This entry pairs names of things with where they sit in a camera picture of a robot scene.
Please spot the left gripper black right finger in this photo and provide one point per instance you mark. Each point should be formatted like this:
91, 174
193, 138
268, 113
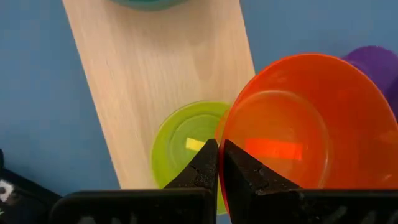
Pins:
280, 208

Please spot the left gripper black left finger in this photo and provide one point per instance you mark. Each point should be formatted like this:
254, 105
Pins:
140, 208

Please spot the lime translucent plastic bowl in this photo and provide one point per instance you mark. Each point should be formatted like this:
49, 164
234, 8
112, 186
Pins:
180, 130

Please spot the orange-red translucent plastic bowl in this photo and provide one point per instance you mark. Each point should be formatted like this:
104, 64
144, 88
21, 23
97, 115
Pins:
311, 109

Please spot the purple translucent plastic bowl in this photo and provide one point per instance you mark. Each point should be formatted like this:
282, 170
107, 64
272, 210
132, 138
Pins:
376, 65

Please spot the wooden shelf with black frame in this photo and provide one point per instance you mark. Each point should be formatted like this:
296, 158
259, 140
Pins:
155, 62

